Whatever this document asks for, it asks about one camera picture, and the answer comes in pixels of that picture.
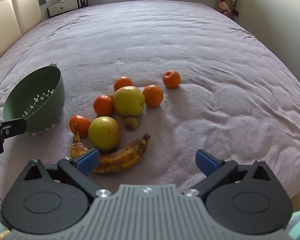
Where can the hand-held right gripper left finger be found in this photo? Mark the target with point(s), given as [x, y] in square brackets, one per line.
[88, 159]

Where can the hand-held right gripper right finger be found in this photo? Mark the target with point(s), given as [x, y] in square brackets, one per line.
[205, 162]

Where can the green apple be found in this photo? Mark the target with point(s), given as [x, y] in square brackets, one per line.
[104, 133]
[129, 100]

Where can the spotted ripe banana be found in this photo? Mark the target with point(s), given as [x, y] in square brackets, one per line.
[122, 157]

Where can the orange mandarin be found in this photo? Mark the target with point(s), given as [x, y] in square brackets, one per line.
[171, 79]
[153, 95]
[103, 105]
[81, 124]
[123, 83]

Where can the green colander bowl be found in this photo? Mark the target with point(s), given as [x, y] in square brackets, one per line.
[40, 92]

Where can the brown kiwi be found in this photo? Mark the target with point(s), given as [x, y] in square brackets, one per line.
[131, 122]
[111, 95]

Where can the beige padded headboard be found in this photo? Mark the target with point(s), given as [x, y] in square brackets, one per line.
[12, 17]

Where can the white bedside cabinet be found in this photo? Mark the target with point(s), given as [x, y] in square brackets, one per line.
[62, 8]

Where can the black and white patterned box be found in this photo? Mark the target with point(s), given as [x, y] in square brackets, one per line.
[82, 1]

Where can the small black object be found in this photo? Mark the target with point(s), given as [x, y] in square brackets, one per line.
[236, 13]

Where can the dark wall switch panel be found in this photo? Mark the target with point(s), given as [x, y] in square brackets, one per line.
[43, 1]

